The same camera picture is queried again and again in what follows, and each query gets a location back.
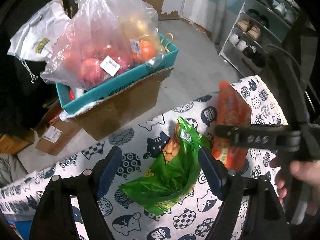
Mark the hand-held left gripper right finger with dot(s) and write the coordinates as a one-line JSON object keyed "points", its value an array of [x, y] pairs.
{"points": [[211, 173]]}

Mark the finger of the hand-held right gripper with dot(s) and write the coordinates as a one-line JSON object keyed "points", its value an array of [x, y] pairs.
{"points": [[257, 137]]}

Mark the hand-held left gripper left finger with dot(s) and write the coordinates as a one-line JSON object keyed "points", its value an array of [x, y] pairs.
{"points": [[110, 172]]}

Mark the green snack packet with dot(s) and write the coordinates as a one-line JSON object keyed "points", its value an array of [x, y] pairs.
{"points": [[172, 180]]}

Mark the red snack packet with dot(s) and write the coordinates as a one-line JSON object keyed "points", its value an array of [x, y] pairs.
{"points": [[232, 105]]}

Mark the person's right hand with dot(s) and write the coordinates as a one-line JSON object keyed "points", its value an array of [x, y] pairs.
{"points": [[305, 171]]}

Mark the cat print tablecloth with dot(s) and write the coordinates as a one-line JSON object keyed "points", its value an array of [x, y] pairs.
{"points": [[140, 135]]}

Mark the large brown cardboard box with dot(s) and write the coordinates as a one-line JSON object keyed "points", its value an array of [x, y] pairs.
{"points": [[120, 115]]}

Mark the small labelled cardboard box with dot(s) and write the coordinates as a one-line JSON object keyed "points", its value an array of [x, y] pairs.
{"points": [[57, 140]]}

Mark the teal box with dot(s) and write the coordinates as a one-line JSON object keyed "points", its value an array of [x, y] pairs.
{"points": [[112, 90]]}

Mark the grey cloth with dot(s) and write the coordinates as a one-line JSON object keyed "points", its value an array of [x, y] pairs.
{"points": [[11, 170]]}

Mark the red apple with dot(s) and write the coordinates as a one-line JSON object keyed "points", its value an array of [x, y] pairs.
{"points": [[91, 70], [120, 55]]}

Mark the blue box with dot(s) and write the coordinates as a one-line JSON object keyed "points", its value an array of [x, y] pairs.
{"points": [[22, 230]]}

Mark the group of shoes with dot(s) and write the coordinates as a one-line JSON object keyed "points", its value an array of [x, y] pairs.
{"points": [[252, 28]]}

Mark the grey shoe rack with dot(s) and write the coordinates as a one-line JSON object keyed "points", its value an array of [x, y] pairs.
{"points": [[275, 30]]}

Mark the orange fruit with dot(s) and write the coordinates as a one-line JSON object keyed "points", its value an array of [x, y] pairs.
{"points": [[146, 51]]}

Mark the clear plastic bag of apples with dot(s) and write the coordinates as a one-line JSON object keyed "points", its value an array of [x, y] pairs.
{"points": [[92, 32]]}

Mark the white door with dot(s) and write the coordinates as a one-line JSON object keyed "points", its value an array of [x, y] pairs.
{"points": [[197, 0]]}

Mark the clear plastic bag with orange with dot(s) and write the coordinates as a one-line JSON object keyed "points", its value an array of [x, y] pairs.
{"points": [[140, 12]]}

